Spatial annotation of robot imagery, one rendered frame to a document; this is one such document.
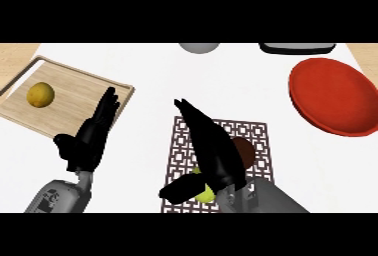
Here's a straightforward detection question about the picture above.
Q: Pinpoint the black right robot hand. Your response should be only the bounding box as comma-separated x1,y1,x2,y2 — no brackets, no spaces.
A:
158,98,249,205

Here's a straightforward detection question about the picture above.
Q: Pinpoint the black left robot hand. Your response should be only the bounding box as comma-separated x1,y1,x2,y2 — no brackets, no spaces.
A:
52,86,123,174

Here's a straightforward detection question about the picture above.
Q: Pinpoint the brown lattice placemat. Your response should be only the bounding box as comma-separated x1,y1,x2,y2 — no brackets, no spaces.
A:
160,115,277,214

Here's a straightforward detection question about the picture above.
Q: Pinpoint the green pear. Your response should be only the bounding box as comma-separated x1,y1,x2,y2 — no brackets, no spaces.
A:
191,166,218,204

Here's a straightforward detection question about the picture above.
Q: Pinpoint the red bowl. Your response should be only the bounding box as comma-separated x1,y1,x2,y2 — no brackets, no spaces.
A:
288,57,378,138

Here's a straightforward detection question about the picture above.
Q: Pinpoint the brown round fruit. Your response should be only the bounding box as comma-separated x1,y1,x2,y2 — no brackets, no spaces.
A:
231,136,257,170

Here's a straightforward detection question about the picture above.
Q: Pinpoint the pale wooden cutting board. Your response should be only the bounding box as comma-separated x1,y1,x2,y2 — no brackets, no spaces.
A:
0,55,136,139

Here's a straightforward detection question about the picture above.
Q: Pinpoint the yellow lemon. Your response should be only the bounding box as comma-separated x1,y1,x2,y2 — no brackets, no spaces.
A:
26,81,57,109

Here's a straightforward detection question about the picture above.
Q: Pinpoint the grey round object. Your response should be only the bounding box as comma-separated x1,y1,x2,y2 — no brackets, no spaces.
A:
178,42,222,55

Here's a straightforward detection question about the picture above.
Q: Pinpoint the black and grey appliance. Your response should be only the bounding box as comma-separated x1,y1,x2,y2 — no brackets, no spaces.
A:
259,42,339,56

